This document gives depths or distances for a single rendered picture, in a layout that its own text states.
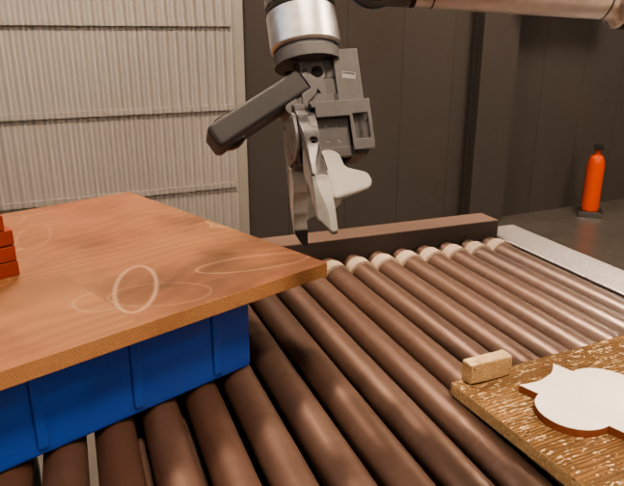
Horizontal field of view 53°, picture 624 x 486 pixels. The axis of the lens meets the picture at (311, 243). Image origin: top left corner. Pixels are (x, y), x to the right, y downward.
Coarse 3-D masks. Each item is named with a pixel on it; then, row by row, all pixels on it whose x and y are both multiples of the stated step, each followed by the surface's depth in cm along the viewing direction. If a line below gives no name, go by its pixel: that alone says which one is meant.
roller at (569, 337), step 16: (432, 256) 115; (448, 272) 109; (464, 272) 106; (480, 288) 101; (496, 288) 99; (496, 304) 97; (512, 304) 94; (528, 304) 93; (528, 320) 91; (544, 320) 89; (560, 336) 85; (576, 336) 84
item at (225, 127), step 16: (288, 80) 64; (304, 80) 64; (256, 96) 63; (272, 96) 63; (288, 96) 63; (240, 112) 62; (256, 112) 62; (272, 112) 63; (208, 128) 61; (224, 128) 62; (240, 128) 62; (256, 128) 65; (208, 144) 65; (224, 144) 62; (240, 144) 64
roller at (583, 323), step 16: (448, 256) 117; (464, 256) 114; (480, 272) 109; (496, 272) 106; (512, 288) 101; (528, 288) 99; (544, 304) 95; (560, 304) 93; (560, 320) 91; (576, 320) 89; (592, 320) 88; (592, 336) 86; (608, 336) 84
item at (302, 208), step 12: (288, 168) 70; (300, 180) 68; (300, 192) 69; (300, 204) 70; (312, 204) 71; (336, 204) 72; (300, 216) 70; (312, 216) 72; (300, 228) 71; (300, 240) 71
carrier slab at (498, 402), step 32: (576, 352) 76; (608, 352) 76; (480, 384) 69; (512, 384) 69; (480, 416) 65; (512, 416) 63; (544, 448) 58; (576, 448) 58; (608, 448) 58; (576, 480) 54; (608, 480) 54
